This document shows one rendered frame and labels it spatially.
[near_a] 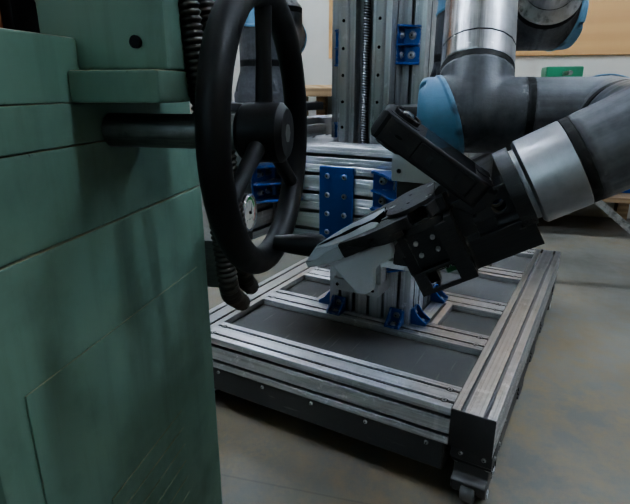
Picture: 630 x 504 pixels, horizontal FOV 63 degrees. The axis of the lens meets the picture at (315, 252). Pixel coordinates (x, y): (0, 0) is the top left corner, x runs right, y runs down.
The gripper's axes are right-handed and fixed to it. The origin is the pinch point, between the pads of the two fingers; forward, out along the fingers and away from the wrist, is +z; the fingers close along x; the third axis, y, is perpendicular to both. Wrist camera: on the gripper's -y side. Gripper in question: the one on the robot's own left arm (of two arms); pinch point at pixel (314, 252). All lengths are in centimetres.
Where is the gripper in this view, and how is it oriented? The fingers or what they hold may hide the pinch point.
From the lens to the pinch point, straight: 51.3
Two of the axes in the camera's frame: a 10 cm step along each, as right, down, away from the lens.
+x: 2.5, -3.5, 9.0
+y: 4.8, 8.6, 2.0
